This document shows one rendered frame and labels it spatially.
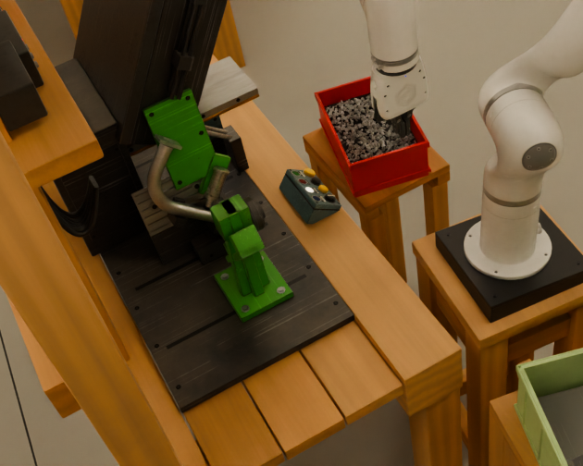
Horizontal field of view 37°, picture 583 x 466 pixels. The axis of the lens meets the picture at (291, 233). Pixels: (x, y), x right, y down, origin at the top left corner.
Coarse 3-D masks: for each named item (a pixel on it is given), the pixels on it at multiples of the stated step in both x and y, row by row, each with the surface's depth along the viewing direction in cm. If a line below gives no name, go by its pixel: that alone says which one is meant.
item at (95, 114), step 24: (72, 72) 207; (72, 96) 201; (96, 96) 199; (96, 120) 194; (120, 144) 196; (96, 168) 197; (120, 168) 200; (72, 192) 198; (120, 192) 204; (120, 216) 209; (96, 240) 211; (120, 240) 214
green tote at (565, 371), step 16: (576, 352) 168; (528, 368) 168; (544, 368) 169; (560, 368) 170; (576, 368) 171; (528, 384) 165; (544, 384) 173; (560, 384) 175; (576, 384) 176; (528, 400) 167; (528, 416) 170; (544, 416) 160; (528, 432) 174; (544, 432) 159; (544, 448) 164; (560, 448) 156; (544, 464) 168; (560, 464) 154
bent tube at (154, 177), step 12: (168, 144) 189; (156, 156) 191; (168, 156) 192; (156, 168) 191; (156, 180) 192; (156, 192) 194; (156, 204) 196; (168, 204) 196; (180, 204) 198; (192, 216) 200; (204, 216) 201
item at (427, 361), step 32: (256, 128) 235; (256, 160) 227; (288, 160) 225; (288, 224) 210; (320, 224) 209; (352, 224) 207; (320, 256) 202; (352, 256) 201; (352, 288) 194; (384, 288) 193; (384, 320) 187; (416, 320) 186; (384, 352) 182; (416, 352) 181; (448, 352) 180; (416, 384) 180; (448, 384) 187
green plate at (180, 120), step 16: (176, 96) 190; (192, 96) 191; (144, 112) 188; (160, 112) 190; (176, 112) 191; (192, 112) 193; (160, 128) 191; (176, 128) 193; (192, 128) 194; (192, 144) 196; (208, 144) 198; (176, 160) 196; (192, 160) 198; (208, 160) 199; (176, 176) 198; (192, 176) 199
